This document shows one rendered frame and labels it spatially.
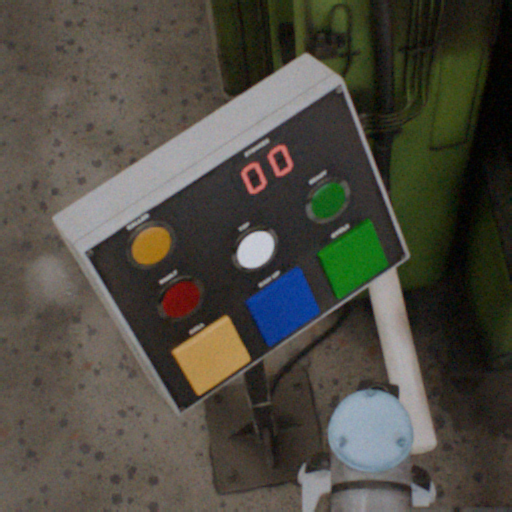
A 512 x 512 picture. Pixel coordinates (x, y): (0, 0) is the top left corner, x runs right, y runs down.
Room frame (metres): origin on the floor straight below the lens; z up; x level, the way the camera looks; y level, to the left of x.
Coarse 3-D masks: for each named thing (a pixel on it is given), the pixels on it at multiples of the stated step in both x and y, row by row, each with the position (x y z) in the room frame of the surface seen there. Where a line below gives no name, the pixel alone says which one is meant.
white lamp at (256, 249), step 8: (248, 240) 0.57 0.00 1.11; (256, 240) 0.58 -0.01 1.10; (264, 240) 0.58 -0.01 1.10; (272, 240) 0.58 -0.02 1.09; (240, 248) 0.57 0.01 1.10; (248, 248) 0.57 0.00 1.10; (256, 248) 0.57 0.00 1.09; (264, 248) 0.57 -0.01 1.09; (272, 248) 0.57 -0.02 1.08; (240, 256) 0.56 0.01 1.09; (248, 256) 0.56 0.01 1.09; (256, 256) 0.56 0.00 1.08; (264, 256) 0.56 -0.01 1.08; (248, 264) 0.56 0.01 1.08; (256, 264) 0.56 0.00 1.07
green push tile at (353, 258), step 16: (368, 224) 0.60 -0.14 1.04; (336, 240) 0.59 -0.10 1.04; (352, 240) 0.58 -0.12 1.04; (368, 240) 0.59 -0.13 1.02; (320, 256) 0.57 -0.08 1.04; (336, 256) 0.57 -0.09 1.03; (352, 256) 0.57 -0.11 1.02; (368, 256) 0.57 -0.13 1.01; (384, 256) 0.57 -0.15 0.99; (336, 272) 0.56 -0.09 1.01; (352, 272) 0.56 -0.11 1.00; (368, 272) 0.56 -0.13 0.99; (336, 288) 0.54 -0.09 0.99; (352, 288) 0.55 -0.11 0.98
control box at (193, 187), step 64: (320, 64) 0.74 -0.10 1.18; (192, 128) 0.69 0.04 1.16; (256, 128) 0.66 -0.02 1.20; (320, 128) 0.67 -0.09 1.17; (128, 192) 0.62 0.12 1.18; (192, 192) 0.61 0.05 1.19; (384, 192) 0.63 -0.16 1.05; (128, 256) 0.55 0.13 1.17; (192, 256) 0.56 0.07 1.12; (128, 320) 0.51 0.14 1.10; (192, 320) 0.51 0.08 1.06
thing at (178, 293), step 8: (176, 288) 0.53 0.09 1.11; (184, 288) 0.53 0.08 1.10; (192, 288) 0.53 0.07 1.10; (168, 296) 0.53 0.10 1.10; (176, 296) 0.53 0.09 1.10; (184, 296) 0.53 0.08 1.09; (192, 296) 0.53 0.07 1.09; (168, 304) 0.52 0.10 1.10; (176, 304) 0.52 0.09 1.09; (184, 304) 0.52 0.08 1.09; (192, 304) 0.52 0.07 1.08; (168, 312) 0.51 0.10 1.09; (176, 312) 0.51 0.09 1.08; (184, 312) 0.51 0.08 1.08
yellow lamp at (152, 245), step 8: (144, 232) 0.57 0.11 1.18; (152, 232) 0.57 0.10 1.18; (160, 232) 0.57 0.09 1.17; (136, 240) 0.56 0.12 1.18; (144, 240) 0.56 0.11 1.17; (152, 240) 0.56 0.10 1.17; (160, 240) 0.57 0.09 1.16; (168, 240) 0.57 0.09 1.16; (136, 248) 0.56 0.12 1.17; (144, 248) 0.56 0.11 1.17; (152, 248) 0.56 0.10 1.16; (160, 248) 0.56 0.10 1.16; (168, 248) 0.56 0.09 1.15; (136, 256) 0.55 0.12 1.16; (144, 256) 0.55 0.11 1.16; (152, 256) 0.55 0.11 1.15; (160, 256) 0.55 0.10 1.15
